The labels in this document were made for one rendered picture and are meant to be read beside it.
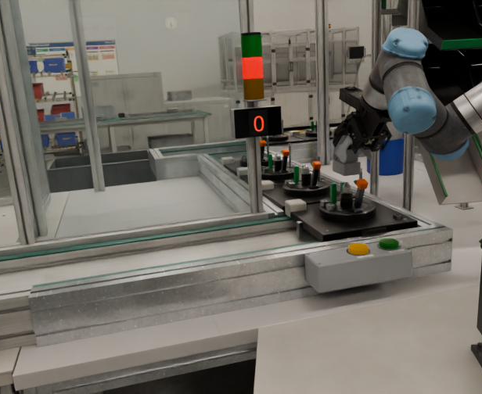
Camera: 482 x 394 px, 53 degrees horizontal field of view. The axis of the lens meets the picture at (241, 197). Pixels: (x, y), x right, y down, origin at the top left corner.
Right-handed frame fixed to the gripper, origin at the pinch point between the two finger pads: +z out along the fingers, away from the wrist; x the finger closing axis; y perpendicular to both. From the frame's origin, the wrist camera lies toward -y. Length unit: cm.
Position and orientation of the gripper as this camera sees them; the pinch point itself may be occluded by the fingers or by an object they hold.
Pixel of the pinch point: (345, 152)
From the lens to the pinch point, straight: 119.8
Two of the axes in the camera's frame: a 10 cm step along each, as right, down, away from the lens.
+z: -1.3, 5.6, 8.1
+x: 9.6, -1.2, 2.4
